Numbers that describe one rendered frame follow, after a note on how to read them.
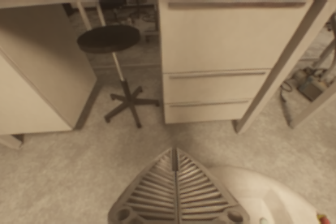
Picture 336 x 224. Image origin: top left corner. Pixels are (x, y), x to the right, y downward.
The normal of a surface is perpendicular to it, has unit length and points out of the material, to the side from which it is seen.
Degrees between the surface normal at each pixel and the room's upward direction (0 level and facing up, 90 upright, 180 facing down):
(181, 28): 90
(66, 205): 0
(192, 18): 90
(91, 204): 0
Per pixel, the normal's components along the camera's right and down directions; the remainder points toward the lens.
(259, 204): -0.02, -0.65
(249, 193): -0.03, 0.46
